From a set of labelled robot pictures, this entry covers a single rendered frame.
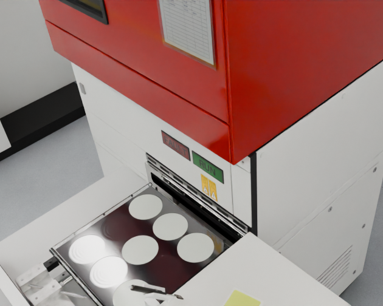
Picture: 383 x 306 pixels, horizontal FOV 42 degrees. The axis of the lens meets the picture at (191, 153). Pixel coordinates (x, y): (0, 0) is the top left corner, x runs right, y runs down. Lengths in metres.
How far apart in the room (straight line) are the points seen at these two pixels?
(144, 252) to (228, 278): 0.27
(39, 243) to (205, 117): 0.75
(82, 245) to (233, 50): 0.76
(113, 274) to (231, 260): 0.32
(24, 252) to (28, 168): 1.65
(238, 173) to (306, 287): 0.31
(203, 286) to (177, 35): 0.59
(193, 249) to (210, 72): 0.56
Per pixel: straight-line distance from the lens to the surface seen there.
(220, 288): 1.23
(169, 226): 1.44
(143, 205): 1.51
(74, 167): 3.12
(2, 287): 1.38
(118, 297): 1.33
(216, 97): 1.03
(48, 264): 1.45
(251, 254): 1.28
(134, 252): 1.40
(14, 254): 1.63
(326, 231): 1.75
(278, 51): 1.07
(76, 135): 3.37
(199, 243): 1.39
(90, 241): 1.46
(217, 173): 1.28
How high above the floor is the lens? 1.98
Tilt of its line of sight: 41 degrees down
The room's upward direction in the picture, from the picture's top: 7 degrees counter-clockwise
